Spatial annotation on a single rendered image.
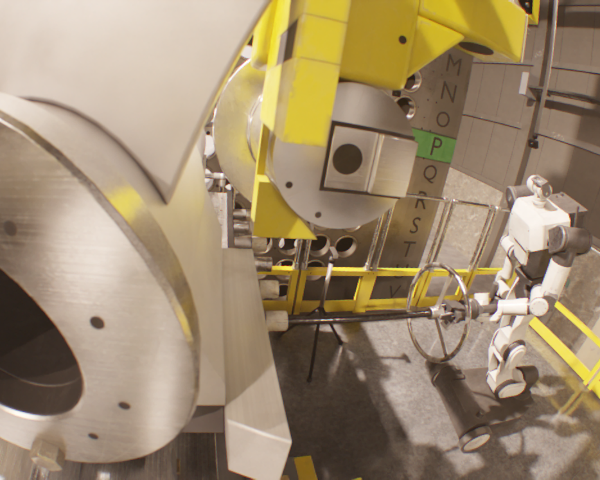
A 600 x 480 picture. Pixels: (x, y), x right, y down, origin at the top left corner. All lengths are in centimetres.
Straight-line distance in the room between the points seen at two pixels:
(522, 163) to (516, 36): 872
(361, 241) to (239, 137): 267
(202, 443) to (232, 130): 60
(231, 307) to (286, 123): 31
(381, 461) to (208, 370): 155
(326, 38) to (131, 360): 23
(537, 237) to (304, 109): 121
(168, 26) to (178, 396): 23
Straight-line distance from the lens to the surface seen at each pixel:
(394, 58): 43
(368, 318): 109
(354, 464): 173
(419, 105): 314
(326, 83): 22
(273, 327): 97
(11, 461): 66
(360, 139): 44
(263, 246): 140
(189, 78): 22
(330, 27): 22
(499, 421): 207
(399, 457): 184
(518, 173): 926
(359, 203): 47
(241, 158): 69
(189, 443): 58
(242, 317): 44
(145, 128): 22
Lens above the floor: 150
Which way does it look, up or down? 25 degrees down
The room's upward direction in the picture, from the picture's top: 10 degrees clockwise
